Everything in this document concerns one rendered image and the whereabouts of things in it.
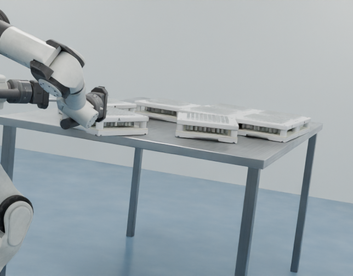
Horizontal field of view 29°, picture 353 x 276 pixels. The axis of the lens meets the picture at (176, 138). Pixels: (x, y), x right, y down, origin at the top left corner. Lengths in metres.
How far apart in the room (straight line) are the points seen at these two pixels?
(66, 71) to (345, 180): 4.32
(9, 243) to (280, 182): 3.91
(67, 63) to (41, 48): 0.08
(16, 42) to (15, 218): 0.70
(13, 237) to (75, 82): 0.71
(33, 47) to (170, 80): 4.26
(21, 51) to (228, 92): 4.19
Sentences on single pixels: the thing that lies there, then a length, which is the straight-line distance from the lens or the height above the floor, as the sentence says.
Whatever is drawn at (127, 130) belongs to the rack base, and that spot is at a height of 0.87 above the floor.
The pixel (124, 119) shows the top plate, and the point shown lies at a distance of 2.59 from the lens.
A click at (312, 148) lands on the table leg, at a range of 3.85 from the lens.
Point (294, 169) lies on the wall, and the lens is 6.03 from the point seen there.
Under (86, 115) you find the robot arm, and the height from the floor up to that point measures 0.97.
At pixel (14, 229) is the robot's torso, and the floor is 0.53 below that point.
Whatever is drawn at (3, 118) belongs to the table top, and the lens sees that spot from 2.83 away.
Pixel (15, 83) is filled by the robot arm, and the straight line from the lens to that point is 2.54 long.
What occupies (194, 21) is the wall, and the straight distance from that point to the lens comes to 6.11.
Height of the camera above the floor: 1.26
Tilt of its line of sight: 9 degrees down
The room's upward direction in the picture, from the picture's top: 6 degrees clockwise
